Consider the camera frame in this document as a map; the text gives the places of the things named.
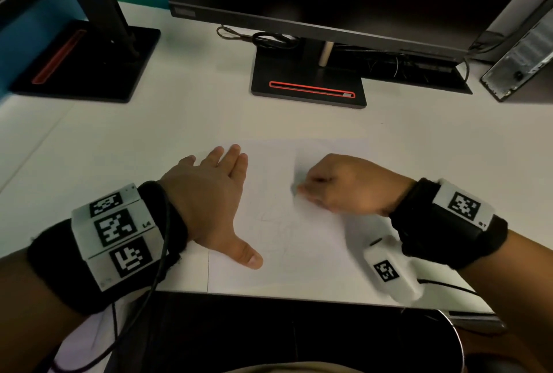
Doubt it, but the black monitor stand red slot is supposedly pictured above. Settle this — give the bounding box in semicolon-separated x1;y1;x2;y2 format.
250;38;368;109

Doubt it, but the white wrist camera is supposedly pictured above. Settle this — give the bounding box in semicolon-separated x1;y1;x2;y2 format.
362;235;424;305

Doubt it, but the person's right forearm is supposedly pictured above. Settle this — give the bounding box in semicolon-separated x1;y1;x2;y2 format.
457;230;553;373

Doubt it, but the black flat stand base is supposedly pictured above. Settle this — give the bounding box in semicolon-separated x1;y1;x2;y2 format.
9;0;161;104

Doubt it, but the person's right hand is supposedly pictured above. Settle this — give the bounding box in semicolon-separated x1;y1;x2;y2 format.
296;153;417;217

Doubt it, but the white paper sheet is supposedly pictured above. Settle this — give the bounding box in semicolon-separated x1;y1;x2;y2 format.
207;139;389;296

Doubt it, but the black plug with cable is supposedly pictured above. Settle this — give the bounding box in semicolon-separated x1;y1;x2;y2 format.
468;31;506;54

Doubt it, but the round metal bin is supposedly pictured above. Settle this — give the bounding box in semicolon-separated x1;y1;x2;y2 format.
402;307;519;373

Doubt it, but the white single-marker block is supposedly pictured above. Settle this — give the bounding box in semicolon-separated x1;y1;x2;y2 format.
433;178;495;231

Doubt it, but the person's khaki clothing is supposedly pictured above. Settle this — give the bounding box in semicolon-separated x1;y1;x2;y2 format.
224;361;363;373

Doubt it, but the coiled black cable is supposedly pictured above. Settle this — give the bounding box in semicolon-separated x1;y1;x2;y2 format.
215;25;301;51

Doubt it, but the person's left hand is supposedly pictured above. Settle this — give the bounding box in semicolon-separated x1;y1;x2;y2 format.
157;143;264;271

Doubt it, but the black desktop computer tower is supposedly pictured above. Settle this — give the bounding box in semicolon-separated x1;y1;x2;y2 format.
480;5;553;102

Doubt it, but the white three-marker block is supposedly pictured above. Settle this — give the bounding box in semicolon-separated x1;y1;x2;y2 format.
71;183;167;292

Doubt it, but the person's left forearm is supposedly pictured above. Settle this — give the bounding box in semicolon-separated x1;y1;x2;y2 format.
0;247;87;373

